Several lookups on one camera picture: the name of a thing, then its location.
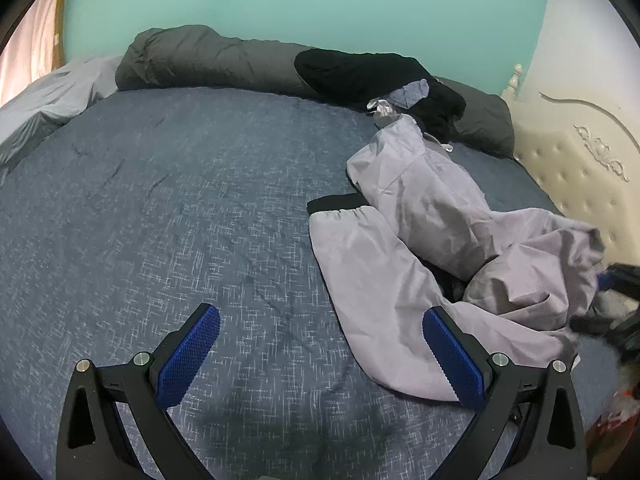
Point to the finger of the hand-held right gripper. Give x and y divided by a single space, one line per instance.
605 325
622 276

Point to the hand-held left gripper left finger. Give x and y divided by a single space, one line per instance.
190 355

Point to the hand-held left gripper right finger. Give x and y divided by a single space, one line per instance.
452 355

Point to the light grey jacket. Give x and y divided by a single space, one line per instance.
400 260

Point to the orange printed bag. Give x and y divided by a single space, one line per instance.
617 420

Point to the cream tufted headboard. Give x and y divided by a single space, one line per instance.
575 185

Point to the blue patterned bed sheet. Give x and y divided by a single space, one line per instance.
175 185

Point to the white satin cloth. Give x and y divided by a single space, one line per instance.
382 109

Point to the light blue cloth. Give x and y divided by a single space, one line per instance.
410 92

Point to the light grey blanket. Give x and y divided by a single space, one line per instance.
45 105

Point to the black garment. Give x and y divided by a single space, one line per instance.
360 75

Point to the pink curtain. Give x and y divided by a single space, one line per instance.
35 45

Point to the wooden window frame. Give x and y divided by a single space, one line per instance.
63 20

